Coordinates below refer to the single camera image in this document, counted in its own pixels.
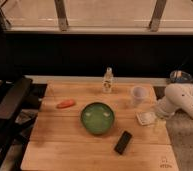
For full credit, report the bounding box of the white sponge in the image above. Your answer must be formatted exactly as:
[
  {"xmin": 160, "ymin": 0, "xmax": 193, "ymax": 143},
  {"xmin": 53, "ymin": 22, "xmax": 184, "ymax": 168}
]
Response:
[{"xmin": 136, "ymin": 112, "xmax": 156, "ymax": 126}]

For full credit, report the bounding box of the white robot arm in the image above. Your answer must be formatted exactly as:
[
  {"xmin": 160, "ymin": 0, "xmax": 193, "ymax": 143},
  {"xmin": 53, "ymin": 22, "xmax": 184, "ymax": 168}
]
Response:
[{"xmin": 154, "ymin": 83, "xmax": 193, "ymax": 119}]

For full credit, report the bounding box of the clear plastic cup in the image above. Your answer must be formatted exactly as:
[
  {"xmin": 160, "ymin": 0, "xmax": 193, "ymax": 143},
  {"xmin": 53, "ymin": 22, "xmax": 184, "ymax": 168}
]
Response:
[{"xmin": 130, "ymin": 86, "xmax": 148, "ymax": 107}]

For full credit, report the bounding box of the black phone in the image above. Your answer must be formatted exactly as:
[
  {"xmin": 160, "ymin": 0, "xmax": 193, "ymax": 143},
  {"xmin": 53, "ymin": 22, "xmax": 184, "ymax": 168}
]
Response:
[{"xmin": 114, "ymin": 131, "xmax": 132, "ymax": 155}]

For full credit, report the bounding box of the blue round dish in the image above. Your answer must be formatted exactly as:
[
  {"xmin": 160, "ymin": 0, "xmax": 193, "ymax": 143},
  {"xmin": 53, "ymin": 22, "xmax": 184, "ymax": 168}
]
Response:
[{"xmin": 170, "ymin": 70, "xmax": 193, "ymax": 83}]

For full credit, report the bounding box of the green bowl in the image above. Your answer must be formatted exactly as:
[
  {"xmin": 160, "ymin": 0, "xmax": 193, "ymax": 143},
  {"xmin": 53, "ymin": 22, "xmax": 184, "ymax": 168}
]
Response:
[{"xmin": 80, "ymin": 102, "xmax": 115, "ymax": 135}]

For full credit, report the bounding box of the clear spray bottle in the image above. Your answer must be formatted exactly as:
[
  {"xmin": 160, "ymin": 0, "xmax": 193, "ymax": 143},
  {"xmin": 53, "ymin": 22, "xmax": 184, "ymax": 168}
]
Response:
[{"xmin": 103, "ymin": 67, "xmax": 113, "ymax": 93}]

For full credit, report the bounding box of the orange carrot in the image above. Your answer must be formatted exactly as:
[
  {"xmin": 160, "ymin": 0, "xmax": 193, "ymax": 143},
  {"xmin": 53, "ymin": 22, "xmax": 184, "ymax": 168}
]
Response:
[{"xmin": 56, "ymin": 99, "xmax": 76, "ymax": 109}]

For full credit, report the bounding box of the black office chair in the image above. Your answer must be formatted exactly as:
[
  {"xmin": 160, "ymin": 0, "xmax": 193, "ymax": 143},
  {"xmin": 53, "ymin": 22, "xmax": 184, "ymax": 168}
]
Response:
[{"xmin": 0, "ymin": 78, "xmax": 36, "ymax": 168}]

